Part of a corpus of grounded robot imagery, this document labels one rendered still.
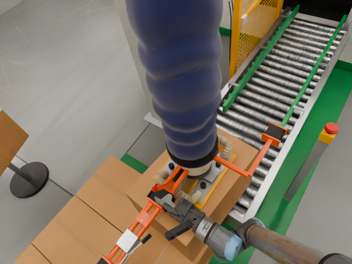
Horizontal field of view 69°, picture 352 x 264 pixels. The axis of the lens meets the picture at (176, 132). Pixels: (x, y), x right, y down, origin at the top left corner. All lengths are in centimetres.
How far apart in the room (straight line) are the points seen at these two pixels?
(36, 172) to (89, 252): 140
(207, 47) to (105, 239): 150
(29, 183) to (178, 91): 249
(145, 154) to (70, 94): 143
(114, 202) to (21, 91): 256
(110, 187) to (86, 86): 191
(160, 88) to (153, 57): 11
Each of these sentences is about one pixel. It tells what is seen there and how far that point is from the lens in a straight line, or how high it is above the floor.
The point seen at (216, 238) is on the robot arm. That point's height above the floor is 124.
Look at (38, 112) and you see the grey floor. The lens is 364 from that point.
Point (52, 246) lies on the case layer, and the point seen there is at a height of 54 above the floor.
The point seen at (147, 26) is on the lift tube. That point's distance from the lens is 61.
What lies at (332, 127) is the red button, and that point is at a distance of 163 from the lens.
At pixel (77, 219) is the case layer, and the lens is 201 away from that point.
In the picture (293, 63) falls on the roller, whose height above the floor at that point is 54.
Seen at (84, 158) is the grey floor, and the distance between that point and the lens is 291.
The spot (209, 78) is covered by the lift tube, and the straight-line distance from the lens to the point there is 73.
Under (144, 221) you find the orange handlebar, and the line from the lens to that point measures 112.
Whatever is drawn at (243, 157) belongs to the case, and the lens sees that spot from 137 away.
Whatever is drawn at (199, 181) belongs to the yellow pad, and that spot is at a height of 109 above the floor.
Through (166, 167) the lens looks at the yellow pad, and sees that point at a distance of 133.
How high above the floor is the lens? 226
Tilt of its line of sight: 54 degrees down
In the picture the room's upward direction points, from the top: 12 degrees counter-clockwise
